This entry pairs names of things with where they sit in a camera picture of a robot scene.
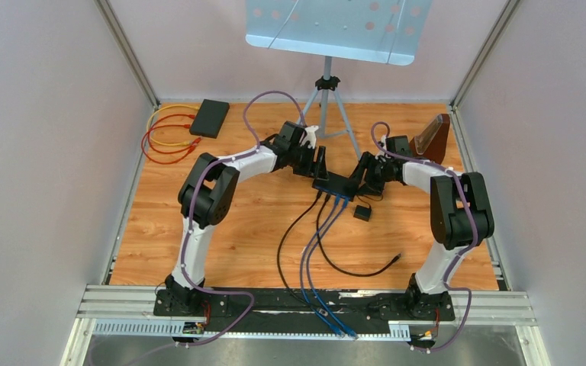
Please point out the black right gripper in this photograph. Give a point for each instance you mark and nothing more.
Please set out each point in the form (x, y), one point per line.
(369, 185)

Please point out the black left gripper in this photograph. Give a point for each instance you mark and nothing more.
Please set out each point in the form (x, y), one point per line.
(311, 170)

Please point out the black network switch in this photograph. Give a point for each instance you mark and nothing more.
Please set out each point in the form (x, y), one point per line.
(337, 185)

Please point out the black power adapter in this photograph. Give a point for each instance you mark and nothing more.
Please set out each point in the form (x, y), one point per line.
(363, 210)

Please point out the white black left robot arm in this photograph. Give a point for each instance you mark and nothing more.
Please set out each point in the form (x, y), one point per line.
(208, 191)

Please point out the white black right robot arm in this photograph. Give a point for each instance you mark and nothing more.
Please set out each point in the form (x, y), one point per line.
(460, 211)

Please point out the brown wooden metronome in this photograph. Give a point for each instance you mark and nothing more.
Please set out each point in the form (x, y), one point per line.
(431, 142)

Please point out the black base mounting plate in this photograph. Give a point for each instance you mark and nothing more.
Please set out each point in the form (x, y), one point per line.
(275, 310)

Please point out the light blue music stand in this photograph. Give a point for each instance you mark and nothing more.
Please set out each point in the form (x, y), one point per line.
(385, 32)

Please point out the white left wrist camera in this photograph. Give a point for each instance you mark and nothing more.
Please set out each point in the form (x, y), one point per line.
(310, 136)

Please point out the black spare switch box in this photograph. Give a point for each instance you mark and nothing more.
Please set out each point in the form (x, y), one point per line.
(209, 119)

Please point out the aluminium frame rail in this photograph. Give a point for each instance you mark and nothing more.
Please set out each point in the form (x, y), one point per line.
(422, 322)

